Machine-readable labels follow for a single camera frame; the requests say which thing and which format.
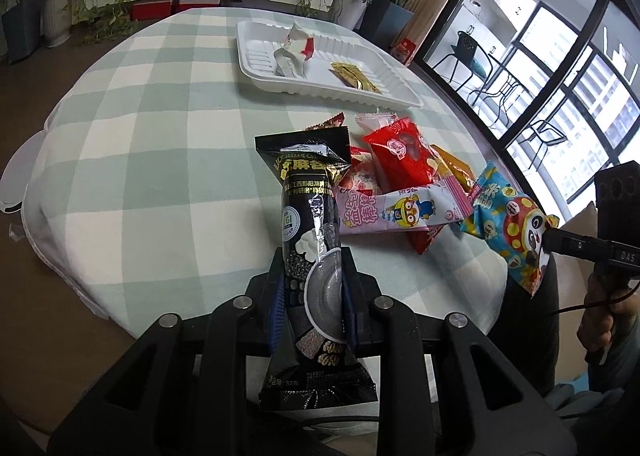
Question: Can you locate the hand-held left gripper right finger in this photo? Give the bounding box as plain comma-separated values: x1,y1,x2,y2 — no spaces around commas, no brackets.
340,246,581,456

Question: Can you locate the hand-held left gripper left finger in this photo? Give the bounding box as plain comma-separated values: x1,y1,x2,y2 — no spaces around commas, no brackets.
47,247,288,456

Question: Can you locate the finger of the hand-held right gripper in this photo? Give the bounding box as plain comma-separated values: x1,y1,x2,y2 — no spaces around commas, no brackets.
542,227,614,263

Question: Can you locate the blue cartoon snack packet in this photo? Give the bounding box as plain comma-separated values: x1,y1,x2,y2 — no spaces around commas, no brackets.
460,162,560,298

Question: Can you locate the black snack packet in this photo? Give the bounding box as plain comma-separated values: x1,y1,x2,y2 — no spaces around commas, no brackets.
254,126,379,412

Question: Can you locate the pink cartoon snack packet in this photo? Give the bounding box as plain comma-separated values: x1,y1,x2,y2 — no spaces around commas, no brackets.
336,177,475,237

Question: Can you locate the orange yellow snack packet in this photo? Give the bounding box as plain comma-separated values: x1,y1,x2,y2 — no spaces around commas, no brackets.
430,144,476,195

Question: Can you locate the red white snack packet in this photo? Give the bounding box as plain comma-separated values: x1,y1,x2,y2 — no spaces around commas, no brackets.
335,146,382,198
284,23,316,60

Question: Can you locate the white pink-edged snack packet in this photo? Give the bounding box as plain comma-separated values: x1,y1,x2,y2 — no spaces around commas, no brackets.
354,111,400,137

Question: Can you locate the gold snack packet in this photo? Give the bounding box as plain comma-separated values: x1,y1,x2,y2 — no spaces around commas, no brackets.
329,61,385,95

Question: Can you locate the silver white snack packet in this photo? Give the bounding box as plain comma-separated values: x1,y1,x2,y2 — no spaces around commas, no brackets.
273,46,307,78

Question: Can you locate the white plastic tray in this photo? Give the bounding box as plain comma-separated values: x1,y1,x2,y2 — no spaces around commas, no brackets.
236,20,425,110

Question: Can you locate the person's right forearm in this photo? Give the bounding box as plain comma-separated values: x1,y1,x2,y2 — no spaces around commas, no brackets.
597,303,640,389

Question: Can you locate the person's right hand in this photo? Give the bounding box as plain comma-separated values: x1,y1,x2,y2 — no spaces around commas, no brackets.
576,275,623,368

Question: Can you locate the black balcony chair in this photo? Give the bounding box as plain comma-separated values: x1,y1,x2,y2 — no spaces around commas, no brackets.
499,118,569,165

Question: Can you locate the black balcony table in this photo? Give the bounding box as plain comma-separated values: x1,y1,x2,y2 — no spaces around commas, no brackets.
469,43,532,128

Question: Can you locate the green white checked tablecloth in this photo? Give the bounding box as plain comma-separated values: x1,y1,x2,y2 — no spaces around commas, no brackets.
22,7,509,340

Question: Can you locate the black chair with teal cushion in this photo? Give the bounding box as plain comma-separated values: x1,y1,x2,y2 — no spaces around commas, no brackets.
431,31,494,88

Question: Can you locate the red bag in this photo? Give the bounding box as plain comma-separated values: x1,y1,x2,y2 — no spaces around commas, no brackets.
390,38,419,66

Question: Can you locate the white round stool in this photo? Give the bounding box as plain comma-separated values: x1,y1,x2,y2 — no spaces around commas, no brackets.
0,135,47,215

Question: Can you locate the plant in ribbed white pot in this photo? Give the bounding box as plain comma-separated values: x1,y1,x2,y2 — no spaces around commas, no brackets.
42,0,76,49

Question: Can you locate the thin dark cable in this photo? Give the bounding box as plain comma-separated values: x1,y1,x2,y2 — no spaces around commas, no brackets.
544,281,640,317

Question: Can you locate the black sliding door frame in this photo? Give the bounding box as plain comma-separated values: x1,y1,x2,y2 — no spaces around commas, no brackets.
412,0,640,229

